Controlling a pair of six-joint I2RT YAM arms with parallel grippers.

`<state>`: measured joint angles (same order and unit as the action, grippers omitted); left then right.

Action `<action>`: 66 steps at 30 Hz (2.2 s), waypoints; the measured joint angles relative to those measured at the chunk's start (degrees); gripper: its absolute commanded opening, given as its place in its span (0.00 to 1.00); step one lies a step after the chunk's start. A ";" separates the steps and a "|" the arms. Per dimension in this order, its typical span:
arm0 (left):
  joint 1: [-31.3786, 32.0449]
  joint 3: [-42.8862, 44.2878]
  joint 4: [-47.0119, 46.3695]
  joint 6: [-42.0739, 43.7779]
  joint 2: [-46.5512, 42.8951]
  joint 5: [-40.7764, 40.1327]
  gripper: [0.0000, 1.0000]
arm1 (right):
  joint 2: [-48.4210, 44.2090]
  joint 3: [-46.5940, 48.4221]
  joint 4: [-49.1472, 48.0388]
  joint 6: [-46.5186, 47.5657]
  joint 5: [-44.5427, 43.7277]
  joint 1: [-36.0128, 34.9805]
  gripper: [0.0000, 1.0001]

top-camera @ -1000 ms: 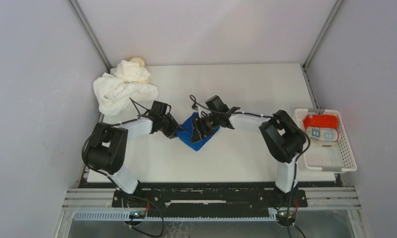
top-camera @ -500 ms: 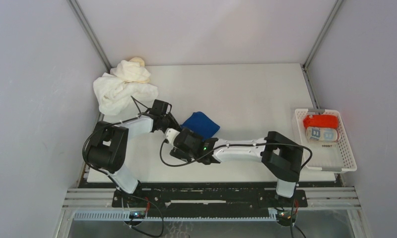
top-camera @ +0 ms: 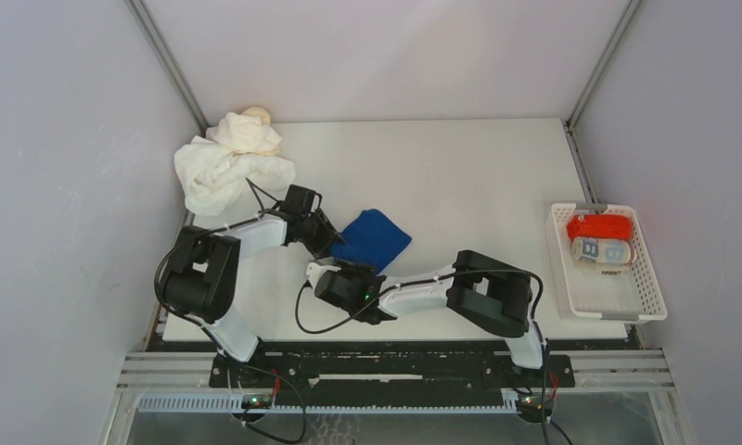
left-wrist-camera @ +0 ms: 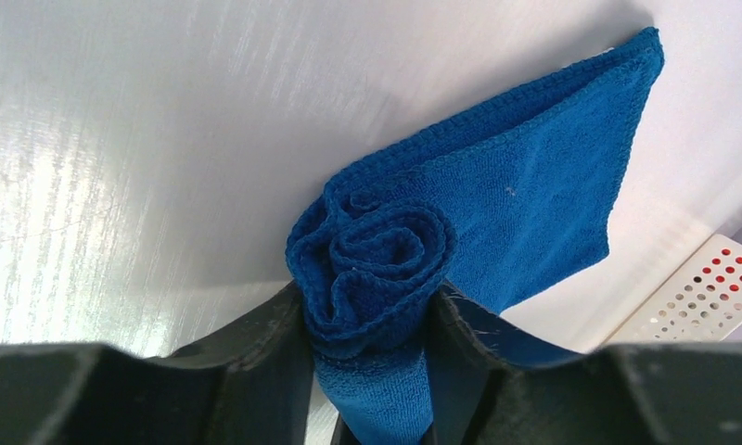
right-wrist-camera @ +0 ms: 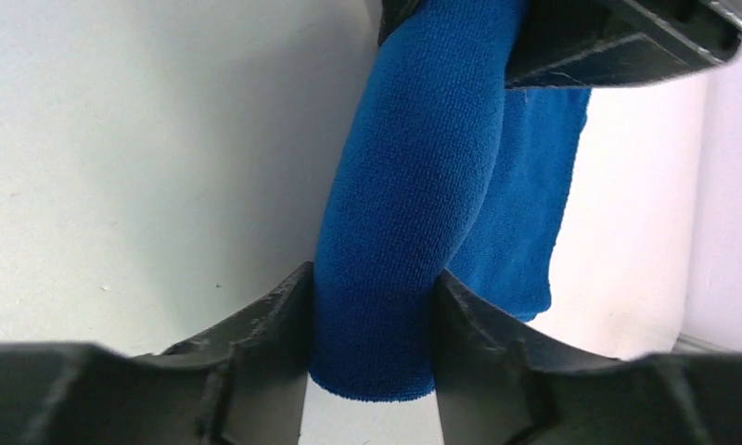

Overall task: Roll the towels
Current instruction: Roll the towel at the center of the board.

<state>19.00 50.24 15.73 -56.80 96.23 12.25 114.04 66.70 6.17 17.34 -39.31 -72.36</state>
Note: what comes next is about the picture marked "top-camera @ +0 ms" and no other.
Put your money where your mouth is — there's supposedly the blue towel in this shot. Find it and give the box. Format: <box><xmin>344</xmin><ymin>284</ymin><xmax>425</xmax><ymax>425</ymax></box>
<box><xmin>329</xmin><ymin>209</ymin><xmax>412</xmax><ymax>274</ymax></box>

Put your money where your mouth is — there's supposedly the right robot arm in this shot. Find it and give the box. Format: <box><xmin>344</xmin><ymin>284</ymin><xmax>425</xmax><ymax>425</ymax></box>
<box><xmin>324</xmin><ymin>249</ymin><xmax>551</xmax><ymax>386</ymax></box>

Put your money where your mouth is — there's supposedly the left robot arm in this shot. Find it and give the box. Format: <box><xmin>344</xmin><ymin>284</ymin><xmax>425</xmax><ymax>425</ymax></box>
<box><xmin>153</xmin><ymin>209</ymin><xmax>344</xmax><ymax>387</ymax></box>

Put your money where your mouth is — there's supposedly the white plastic basket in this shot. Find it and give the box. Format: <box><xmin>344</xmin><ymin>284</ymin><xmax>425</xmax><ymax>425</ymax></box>
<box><xmin>545</xmin><ymin>203</ymin><xmax>668</xmax><ymax>324</ymax></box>

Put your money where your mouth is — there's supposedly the red rolled towel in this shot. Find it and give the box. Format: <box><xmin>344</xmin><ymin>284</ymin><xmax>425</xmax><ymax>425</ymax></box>
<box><xmin>566</xmin><ymin>214</ymin><xmax>633</xmax><ymax>241</ymax></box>

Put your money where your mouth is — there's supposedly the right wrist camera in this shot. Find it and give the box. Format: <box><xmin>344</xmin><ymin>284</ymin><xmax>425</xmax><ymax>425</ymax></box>
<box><xmin>306</xmin><ymin>261</ymin><xmax>385</xmax><ymax>315</ymax></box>

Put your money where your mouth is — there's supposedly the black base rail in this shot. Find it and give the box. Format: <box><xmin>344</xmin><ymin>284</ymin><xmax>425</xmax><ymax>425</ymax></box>
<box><xmin>209</xmin><ymin>340</ymin><xmax>576</xmax><ymax>409</ymax></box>

